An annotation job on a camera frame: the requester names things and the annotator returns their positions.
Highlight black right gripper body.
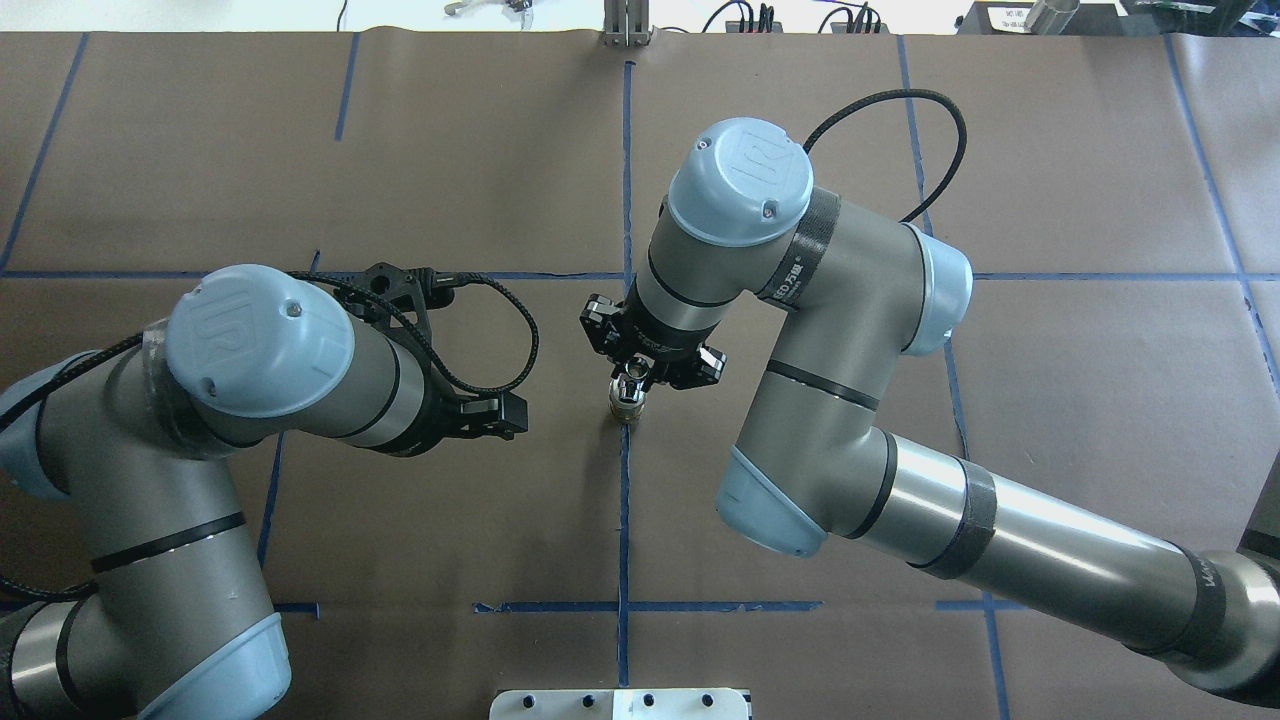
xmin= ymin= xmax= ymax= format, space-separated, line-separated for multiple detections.
xmin=580 ymin=292 xmax=726 ymax=389

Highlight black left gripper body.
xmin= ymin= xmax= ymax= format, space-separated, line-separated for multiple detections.
xmin=340 ymin=263 xmax=466 ymax=457

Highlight white PPR brass valve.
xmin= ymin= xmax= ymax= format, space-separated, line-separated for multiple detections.
xmin=609 ymin=392 xmax=646 ymax=425

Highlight chrome metal pipe fitting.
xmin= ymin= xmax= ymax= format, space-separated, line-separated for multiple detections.
xmin=613 ymin=359 xmax=650 ymax=404

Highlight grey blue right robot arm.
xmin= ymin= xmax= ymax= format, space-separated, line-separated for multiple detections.
xmin=582 ymin=118 xmax=1277 ymax=717

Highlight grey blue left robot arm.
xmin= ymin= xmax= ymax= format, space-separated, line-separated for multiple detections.
xmin=3 ymin=264 xmax=529 ymax=719

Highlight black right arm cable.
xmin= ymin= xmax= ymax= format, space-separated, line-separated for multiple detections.
xmin=803 ymin=90 xmax=969 ymax=225

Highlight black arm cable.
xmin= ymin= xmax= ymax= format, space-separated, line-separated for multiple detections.
xmin=803 ymin=90 xmax=969 ymax=225
xmin=0 ymin=266 xmax=541 ymax=601

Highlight aluminium frame post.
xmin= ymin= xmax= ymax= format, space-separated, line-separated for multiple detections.
xmin=602 ymin=0 xmax=653 ymax=47

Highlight white pedestal column base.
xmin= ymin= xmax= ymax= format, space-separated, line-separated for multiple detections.
xmin=488 ymin=687 xmax=754 ymax=719

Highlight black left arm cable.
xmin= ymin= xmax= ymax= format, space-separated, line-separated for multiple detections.
xmin=0 ymin=266 xmax=541 ymax=601

